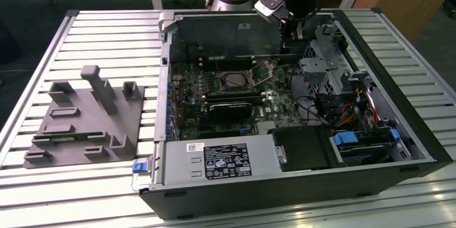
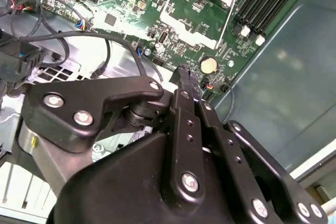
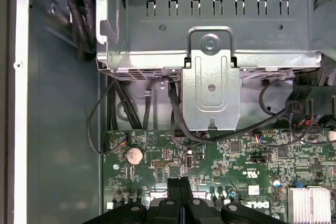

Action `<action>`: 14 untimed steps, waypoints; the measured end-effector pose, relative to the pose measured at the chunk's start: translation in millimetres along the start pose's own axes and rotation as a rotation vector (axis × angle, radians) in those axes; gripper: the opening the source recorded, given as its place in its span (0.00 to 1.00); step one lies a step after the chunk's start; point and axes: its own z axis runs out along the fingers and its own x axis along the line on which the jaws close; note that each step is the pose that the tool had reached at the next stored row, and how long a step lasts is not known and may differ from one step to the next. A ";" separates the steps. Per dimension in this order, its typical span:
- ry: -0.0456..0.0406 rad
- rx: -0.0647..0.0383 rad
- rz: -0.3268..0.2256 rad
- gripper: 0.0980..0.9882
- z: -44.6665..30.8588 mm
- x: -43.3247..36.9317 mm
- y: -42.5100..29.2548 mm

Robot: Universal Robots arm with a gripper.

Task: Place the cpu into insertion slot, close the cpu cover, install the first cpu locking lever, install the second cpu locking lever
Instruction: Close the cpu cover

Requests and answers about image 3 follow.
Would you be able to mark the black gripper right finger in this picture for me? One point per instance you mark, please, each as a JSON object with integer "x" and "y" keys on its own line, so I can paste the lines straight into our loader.
{"x": 186, "y": 190}

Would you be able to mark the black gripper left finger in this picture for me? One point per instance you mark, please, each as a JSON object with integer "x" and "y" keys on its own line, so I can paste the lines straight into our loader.
{"x": 173, "y": 190}

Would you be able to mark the internal USB port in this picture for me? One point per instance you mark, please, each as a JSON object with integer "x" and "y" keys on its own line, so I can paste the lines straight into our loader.
{"x": 189, "y": 161}

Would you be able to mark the round coin battery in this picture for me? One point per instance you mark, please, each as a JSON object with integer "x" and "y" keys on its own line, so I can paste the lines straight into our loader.
{"x": 134, "y": 155}

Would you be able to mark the green motherboard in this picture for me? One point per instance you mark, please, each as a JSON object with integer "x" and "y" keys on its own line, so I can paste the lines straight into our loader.
{"x": 236, "y": 161}

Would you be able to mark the silver finned heatsink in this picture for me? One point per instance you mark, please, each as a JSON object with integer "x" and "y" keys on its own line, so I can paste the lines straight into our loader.
{"x": 309, "y": 205}

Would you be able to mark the black PC case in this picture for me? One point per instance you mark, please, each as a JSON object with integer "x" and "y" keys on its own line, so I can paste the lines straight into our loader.
{"x": 60, "y": 103}

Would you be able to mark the black power connector block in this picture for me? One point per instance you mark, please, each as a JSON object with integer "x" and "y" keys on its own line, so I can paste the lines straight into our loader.
{"x": 309, "y": 103}

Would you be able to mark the metal drive cage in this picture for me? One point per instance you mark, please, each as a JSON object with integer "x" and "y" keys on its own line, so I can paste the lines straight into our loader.
{"x": 262, "y": 40}

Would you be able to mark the metal bracket plate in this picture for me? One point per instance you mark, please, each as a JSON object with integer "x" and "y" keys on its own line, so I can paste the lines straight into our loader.
{"x": 211, "y": 98}

